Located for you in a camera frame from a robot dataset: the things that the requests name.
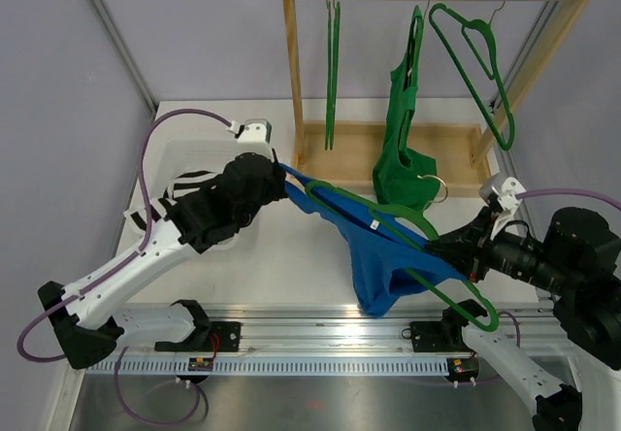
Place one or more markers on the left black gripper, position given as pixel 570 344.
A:
pixel 277 174

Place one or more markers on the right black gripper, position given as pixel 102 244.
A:
pixel 466 246

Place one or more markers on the blue tank top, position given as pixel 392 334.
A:
pixel 383 266

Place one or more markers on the green hanger of blue top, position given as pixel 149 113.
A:
pixel 388 208

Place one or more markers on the striped black white tank top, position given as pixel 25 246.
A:
pixel 160 205

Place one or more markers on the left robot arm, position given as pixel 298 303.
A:
pixel 87 316

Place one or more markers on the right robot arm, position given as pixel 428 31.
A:
pixel 575 262

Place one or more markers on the green tank top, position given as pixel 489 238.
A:
pixel 402 175

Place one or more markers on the empty green hanger back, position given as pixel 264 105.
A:
pixel 328 144

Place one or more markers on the empty green hanger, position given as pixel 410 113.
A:
pixel 336 15
pixel 328 144

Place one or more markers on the empty green hanger front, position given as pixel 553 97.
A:
pixel 336 15

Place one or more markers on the white plastic basket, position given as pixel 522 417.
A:
pixel 169 160

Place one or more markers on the wooden clothes rack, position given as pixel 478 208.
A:
pixel 460 149

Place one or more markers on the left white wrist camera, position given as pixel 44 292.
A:
pixel 253 135

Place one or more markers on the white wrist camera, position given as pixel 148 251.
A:
pixel 253 135
pixel 501 194

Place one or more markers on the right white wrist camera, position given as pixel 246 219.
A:
pixel 501 194

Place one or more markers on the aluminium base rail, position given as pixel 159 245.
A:
pixel 322 314

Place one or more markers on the white slotted cable duct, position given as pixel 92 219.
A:
pixel 276 366

